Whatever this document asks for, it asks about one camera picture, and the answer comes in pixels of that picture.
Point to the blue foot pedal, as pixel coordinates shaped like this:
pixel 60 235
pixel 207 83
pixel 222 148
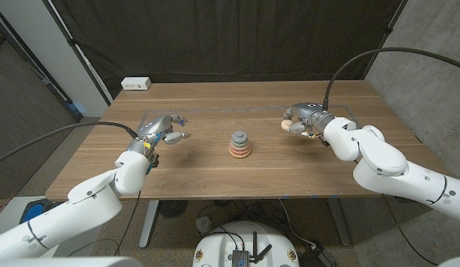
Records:
pixel 33 210

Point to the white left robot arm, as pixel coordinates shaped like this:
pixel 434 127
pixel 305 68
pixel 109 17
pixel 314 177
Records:
pixel 85 193

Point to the black power adapter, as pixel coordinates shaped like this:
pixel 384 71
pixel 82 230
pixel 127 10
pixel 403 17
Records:
pixel 315 256

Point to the black backdrop curtain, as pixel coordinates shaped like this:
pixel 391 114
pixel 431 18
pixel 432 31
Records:
pixel 230 37

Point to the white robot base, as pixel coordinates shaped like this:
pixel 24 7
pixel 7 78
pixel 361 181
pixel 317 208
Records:
pixel 215 244

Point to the black antenna radio box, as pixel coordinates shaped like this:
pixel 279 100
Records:
pixel 240 257

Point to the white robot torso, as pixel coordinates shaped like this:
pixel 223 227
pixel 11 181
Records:
pixel 66 262

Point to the metal table leg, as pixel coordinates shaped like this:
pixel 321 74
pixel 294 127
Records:
pixel 148 226
pixel 339 226

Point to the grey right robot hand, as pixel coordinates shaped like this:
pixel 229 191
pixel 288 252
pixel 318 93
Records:
pixel 308 111

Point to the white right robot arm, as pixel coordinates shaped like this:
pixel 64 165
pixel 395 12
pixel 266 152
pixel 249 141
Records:
pixel 382 159

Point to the black backdrop stand pole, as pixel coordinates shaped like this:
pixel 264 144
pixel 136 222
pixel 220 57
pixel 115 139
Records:
pixel 386 35
pixel 78 52

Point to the white power strip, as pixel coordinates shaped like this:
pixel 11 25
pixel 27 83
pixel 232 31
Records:
pixel 135 83

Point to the black round floor fan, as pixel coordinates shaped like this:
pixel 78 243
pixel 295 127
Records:
pixel 173 208

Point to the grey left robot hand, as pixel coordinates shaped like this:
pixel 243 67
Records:
pixel 156 126

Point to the grey round floor object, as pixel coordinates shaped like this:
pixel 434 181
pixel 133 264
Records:
pixel 204 224

